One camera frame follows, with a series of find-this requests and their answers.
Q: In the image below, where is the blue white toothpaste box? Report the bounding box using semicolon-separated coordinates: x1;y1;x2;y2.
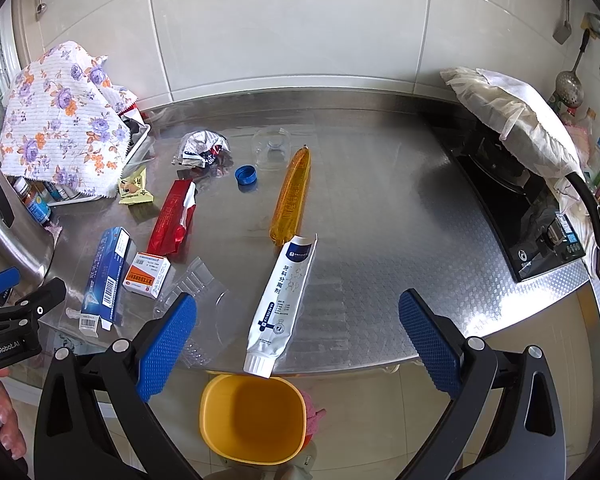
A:
79;226;134;338

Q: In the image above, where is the orange white medicine box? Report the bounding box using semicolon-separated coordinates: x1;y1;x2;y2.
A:
122;252;171;299

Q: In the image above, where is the yellow-green snack packet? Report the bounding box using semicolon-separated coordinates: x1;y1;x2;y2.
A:
118;167;154;206

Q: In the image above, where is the red foil snack bag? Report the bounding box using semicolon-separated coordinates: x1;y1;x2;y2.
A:
146;179;196;257

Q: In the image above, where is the silver foil wrapper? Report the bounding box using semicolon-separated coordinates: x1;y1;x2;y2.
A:
172;130;230;168

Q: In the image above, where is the white toothpaste tube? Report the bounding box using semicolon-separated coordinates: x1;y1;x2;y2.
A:
242;235;317;378

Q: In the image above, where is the blue bottle cap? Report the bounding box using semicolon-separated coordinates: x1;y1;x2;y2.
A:
234;165;258;188

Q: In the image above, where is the orange transparent wrapper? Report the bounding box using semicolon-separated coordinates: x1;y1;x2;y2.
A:
268;145;312;247

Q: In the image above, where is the clear plastic bottle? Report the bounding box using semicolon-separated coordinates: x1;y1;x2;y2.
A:
251;127;291;169

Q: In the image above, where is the yellow plastic trash bin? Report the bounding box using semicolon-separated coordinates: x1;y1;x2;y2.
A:
199;374;308;466

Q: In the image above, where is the person's left hand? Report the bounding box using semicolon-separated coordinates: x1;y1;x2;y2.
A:
0;368;27;460

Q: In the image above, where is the stainless steel pot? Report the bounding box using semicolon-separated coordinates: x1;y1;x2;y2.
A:
0;168;54;296

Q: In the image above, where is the blue-label small bottle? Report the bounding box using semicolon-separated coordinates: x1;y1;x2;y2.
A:
24;193;52;226

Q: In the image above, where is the floral cloth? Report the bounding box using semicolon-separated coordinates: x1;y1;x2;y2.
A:
0;41;137;197

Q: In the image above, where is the white storage tray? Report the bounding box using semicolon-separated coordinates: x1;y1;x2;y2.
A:
43;105;150;208

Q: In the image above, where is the black gas stove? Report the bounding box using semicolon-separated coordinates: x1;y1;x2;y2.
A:
440;124;585;282

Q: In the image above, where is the pink cloth on floor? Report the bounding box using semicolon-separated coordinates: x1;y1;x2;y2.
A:
300;390;326;437

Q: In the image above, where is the white cloth on wok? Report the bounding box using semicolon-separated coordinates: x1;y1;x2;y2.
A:
440;67;582;179

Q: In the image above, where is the hanging slotted ladle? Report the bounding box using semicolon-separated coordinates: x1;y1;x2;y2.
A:
555;28;591;108

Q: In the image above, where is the hanging metal spatula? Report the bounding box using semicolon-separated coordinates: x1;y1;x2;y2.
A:
553;0;572;44

